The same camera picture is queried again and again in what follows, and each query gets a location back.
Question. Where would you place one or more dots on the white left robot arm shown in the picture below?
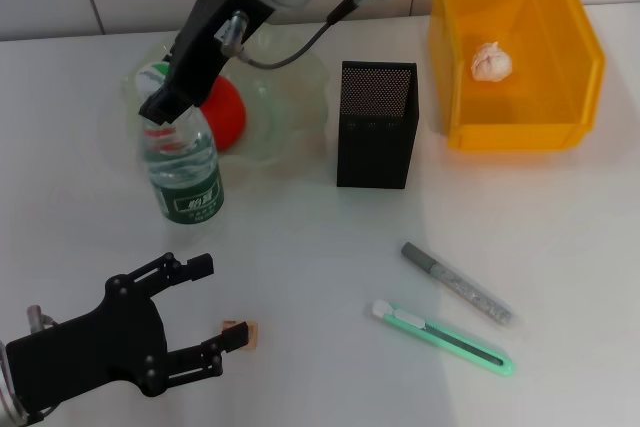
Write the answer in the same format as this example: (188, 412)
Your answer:
(6, 397)

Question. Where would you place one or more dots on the clear glass fruit plate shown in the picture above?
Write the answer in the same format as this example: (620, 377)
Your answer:
(285, 112)

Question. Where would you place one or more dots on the black mesh pen holder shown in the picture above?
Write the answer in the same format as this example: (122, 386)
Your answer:
(375, 157)

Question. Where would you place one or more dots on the white paper ball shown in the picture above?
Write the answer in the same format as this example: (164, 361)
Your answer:
(492, 62)

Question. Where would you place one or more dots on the small beige eraser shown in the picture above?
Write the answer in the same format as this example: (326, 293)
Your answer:
(254, 337)

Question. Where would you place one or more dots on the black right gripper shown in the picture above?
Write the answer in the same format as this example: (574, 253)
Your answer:
(205, 47)

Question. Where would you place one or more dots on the yellow plastic bin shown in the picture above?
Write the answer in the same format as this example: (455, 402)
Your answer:
(510, 139)

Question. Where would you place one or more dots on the green utility knife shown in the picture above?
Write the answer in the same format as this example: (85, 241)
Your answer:
(450, 342)

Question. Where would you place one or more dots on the red cone-shaped object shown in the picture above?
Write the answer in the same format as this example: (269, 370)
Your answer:
(227, 117)

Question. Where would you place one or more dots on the clear green-label water bottle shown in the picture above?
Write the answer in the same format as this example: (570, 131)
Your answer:
(190, 187)

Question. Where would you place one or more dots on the grey glitter marker pen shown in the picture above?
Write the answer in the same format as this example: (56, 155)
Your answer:
(450, 279)

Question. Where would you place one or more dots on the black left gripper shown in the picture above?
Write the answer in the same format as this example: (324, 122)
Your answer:
(90, 352)

